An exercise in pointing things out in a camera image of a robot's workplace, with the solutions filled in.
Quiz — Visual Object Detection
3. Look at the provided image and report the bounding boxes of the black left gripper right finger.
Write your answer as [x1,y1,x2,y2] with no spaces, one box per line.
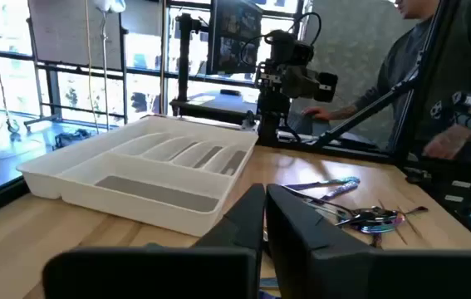
[266,183,471,299]

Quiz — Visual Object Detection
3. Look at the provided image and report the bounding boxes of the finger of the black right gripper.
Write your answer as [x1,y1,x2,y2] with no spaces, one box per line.
[312,71,339,104]

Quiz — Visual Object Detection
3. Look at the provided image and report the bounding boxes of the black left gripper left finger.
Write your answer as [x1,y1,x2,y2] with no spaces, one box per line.
[42,182,267,299]

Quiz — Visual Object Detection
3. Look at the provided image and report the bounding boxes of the iridescent rainbow tablespoon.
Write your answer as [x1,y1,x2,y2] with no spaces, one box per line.
[350,218,406,235]

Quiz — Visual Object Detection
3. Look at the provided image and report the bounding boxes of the white cutlery organizer tray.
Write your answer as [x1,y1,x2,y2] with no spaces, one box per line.
[16,114,260,238]

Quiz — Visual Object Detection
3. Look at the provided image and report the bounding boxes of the person's hand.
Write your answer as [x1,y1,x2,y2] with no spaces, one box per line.
[301,105,334,123]
[422,123,471,161]

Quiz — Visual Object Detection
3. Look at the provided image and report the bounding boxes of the black computer monitor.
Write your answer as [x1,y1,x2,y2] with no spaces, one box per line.
[206,0,263,76]

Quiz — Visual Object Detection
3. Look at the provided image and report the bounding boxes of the dark grey desk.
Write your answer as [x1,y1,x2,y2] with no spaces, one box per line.
[169,88,261,125]

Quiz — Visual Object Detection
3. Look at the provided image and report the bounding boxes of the iridescent rainbow teaspoon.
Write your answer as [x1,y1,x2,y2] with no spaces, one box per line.
[384,205,429,232]

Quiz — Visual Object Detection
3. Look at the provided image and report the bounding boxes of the black monitor stand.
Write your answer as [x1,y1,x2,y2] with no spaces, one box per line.
[175,12,203,118]

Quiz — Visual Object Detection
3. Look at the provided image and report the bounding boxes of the person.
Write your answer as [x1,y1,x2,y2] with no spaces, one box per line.
[301,0,471,162]

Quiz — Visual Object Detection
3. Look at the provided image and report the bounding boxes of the black equipment on floor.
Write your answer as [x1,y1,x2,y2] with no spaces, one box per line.
[51,127,97,151]

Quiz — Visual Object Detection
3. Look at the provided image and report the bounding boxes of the white topped pole stand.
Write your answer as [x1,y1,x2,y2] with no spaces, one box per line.
[93,0,127,130]

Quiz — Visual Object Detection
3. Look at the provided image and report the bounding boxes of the rolling whiteboard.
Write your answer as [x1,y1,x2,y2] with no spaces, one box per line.
[25,0,129,130]

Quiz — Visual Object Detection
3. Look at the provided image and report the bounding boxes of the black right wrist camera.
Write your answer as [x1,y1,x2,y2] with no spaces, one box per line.
[266,29,316,67]

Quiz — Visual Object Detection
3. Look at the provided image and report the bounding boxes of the metal corner bracket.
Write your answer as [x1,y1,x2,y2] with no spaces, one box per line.
[239,110,260,136]

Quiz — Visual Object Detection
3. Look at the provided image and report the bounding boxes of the yellow cable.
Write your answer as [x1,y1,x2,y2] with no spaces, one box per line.
[83,0,100,135]

